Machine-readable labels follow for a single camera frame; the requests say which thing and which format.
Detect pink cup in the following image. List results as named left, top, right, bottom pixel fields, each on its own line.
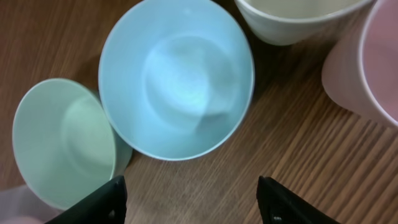
left=322, top=0, right=397, bottom=127

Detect mint green small bowl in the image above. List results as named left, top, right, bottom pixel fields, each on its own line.
left=12, top=78, right=132, bottom=210

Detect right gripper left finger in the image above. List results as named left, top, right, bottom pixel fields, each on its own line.
left=46, top=175, right=127, bottom=224

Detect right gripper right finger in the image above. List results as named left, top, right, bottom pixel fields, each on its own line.
left=256, top=176, right=339, bottom=224

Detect light blue small bowl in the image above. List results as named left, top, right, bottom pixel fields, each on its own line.
left=98, top=0, right=255, bottom=161

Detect pink small bowl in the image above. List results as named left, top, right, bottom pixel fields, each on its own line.
left=1, top=185, right=63, bottom=223

